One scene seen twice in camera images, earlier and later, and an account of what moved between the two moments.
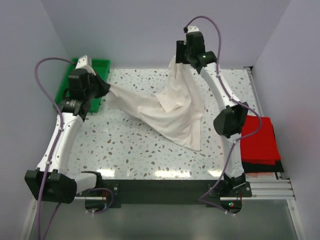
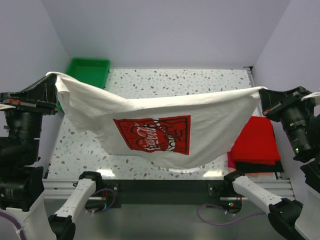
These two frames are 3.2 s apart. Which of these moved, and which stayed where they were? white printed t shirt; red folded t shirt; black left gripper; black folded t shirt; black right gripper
Moved: black left gripper; white printed t shirt; black right gripper
Stayed: black folded t shirt; red folded t shirt
